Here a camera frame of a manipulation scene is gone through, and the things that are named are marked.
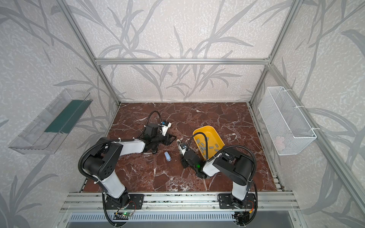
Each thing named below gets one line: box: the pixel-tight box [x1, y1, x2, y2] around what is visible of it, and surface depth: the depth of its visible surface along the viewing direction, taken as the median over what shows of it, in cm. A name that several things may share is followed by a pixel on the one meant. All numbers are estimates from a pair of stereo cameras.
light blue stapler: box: [164, 151, 172, 162], surface depth 90 cm
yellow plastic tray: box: [192, 125, 226, 161], surface depth 97 cm
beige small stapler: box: [176, 138, 182, 152], surface depth 93 cm
